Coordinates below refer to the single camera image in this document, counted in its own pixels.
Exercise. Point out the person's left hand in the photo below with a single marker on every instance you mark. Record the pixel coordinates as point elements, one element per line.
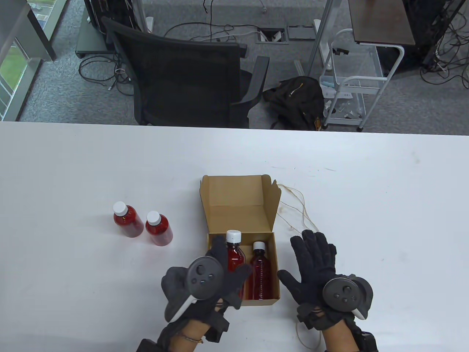
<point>176,282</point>

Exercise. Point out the person's right hand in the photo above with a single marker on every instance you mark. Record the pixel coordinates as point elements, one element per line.
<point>311,264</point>

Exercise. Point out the grey and white hand controller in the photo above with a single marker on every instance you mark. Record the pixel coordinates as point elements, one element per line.
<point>205,277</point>
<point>342,293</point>

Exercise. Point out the black wrist-worn sensor box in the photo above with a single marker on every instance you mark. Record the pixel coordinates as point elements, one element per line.
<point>147,345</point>
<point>368,341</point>

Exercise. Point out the aluminium frame post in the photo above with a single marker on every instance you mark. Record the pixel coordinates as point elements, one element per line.
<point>320,36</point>

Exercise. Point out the person's left forearm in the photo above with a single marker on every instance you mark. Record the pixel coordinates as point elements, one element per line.
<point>183,328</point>

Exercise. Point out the grey metal base plate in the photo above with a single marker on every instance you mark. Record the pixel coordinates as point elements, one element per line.
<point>89,40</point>

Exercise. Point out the black backpack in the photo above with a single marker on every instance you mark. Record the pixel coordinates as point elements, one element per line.
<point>296,99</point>

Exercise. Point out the red bottle with white cap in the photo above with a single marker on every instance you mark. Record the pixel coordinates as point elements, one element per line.
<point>159,231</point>
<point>235,256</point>
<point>129,222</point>
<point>261,275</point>

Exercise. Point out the black mesh office chair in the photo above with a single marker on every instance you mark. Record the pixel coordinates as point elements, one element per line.
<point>183,80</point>

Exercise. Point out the brown cardboard box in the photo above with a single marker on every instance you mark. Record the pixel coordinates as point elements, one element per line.
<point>234,198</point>

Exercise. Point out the person's right forearm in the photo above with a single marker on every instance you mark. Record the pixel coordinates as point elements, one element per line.
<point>340,337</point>

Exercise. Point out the open floor socket box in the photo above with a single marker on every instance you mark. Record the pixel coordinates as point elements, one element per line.
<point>272,36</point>

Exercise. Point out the black equipment rack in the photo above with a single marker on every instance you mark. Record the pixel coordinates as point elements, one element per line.
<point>110,11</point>
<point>425,29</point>

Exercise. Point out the brown wooden side desk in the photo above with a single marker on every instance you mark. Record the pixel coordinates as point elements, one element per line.
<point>381,22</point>

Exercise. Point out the grey floor plate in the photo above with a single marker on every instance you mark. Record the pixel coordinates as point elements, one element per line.
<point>300,33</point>

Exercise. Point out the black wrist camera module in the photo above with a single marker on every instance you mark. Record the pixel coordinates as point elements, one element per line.
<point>309,318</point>
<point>217,329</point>

